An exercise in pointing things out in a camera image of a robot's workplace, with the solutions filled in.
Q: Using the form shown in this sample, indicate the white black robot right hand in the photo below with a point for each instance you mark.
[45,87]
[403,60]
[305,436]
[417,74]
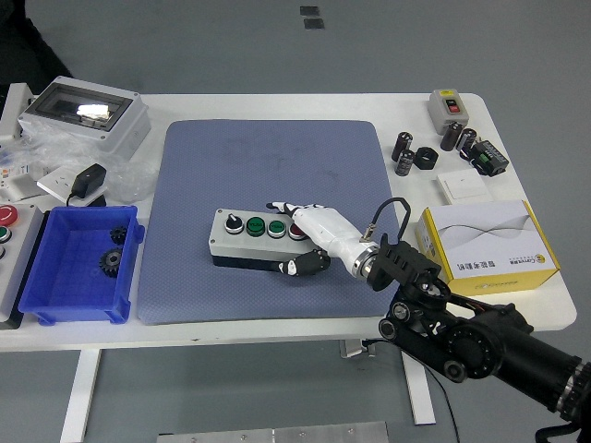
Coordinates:
[328,228]

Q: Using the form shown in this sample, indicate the grey four-button control box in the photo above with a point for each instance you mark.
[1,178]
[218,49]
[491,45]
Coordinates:
[231,244]

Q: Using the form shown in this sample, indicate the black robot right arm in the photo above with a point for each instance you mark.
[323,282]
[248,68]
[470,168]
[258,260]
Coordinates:
[508,355]

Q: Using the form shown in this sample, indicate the black cylindrical capacitor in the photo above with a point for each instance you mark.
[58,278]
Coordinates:
[467,142]
[451,136]
[401,147]
[405,162]

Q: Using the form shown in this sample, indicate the black hexagonal nut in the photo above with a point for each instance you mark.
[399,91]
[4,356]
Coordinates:
[422,161]

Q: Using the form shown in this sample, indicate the blue-grey fabric mat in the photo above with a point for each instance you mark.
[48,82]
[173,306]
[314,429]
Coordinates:
[231,161]

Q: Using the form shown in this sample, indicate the white yellow cardboard box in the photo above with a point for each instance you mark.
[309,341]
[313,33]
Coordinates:
[498,235]

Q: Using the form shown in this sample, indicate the black green terminal module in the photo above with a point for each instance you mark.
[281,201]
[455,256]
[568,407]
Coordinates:
[491,159]

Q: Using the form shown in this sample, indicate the white table leg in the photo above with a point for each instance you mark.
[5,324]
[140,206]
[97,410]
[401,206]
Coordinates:
[422,397]
[78,397]

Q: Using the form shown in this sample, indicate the dark floor plate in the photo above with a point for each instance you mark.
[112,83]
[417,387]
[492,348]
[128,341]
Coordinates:
[309,10]
[313,23]

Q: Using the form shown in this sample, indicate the clear plastic bag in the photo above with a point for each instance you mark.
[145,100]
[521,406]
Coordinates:
[127,180]

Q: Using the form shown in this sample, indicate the small black gear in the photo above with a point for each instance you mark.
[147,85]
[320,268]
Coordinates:
[119,234]

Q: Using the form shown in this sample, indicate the large black gear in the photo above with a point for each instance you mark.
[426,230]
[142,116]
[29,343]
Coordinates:
[111,263]

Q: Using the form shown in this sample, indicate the black power adapter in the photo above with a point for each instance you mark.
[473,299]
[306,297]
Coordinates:
[88,180]

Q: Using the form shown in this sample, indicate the blue plastic bin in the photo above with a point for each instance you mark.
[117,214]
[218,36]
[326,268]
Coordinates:
[69,295]

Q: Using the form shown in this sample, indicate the grey emergency-stop control box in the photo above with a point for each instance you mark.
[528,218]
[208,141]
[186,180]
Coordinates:
[23,258]

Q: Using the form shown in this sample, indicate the small white orange carton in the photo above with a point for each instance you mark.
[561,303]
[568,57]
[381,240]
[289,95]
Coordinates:
[18,182]

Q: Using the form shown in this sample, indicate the white metal device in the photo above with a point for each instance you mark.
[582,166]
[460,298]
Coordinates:
[16,115]

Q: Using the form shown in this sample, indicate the person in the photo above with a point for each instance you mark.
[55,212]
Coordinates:
[23,46]

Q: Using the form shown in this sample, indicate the white wall switch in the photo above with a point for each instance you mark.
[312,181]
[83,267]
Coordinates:
[464,184]

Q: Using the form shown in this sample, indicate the grey red-black switch box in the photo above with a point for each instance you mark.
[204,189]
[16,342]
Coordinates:
[438,113]

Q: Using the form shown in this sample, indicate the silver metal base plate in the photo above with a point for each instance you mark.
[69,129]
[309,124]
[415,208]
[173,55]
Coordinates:
[277,434]

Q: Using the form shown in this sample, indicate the grey enclosure with clear lid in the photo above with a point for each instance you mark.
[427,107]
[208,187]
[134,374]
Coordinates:
[124,134]

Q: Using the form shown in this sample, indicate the white wall socket plate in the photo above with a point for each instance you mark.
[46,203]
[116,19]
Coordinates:
[53,182]

